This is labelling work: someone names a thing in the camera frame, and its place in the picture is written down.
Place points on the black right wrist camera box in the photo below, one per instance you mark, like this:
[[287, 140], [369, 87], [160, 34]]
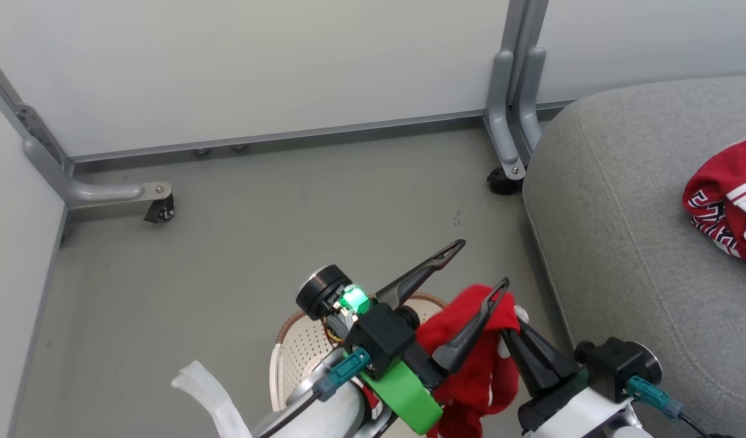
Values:
[[607, 365]]

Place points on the grey partition bottom rail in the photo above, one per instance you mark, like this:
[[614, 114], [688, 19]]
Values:
[[287, 137]]

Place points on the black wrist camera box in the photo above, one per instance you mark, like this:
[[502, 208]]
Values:
[[607, 365], [379, 334]]

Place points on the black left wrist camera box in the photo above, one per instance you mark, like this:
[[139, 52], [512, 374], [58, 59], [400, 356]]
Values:
[[379, 334]]

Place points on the white laundry basket brown rim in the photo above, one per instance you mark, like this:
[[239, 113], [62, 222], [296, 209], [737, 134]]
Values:
[[303, 347]]

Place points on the grey partition foot without bolt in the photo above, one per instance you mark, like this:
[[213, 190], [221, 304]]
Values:
[[529, 103]]

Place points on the grey corner partition post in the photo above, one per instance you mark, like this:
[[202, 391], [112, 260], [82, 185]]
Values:
[[26, 115]]

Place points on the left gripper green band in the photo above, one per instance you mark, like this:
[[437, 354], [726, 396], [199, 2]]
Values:
[[406, 395]]

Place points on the grey double partition post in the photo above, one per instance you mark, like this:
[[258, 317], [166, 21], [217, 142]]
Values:
[[524, 30]]

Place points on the red garment white stripes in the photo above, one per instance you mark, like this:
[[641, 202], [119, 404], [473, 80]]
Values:
[[476, 389]]

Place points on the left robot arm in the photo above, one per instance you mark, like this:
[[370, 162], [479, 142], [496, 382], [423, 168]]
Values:
[[330, 417]]

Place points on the grey partition foot with bolt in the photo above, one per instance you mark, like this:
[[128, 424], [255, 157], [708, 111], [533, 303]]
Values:
[[500, 121]]

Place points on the black caster wheel with brake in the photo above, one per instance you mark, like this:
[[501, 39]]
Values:
[[161, 210]]

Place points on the round black caster wheel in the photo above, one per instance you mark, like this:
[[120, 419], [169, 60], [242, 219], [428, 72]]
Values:
[[501, 182]]

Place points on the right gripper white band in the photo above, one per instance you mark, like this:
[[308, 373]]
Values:
[[573, 413]]

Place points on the red printed jersey white collar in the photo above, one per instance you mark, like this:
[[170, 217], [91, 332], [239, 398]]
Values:
[[722, 201]]

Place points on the grey fabric sofa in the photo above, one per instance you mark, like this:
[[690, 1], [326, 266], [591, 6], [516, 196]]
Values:
[[640, 243]]

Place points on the long grey partition foot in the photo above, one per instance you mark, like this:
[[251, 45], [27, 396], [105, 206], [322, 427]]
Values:
[[99, 193]]

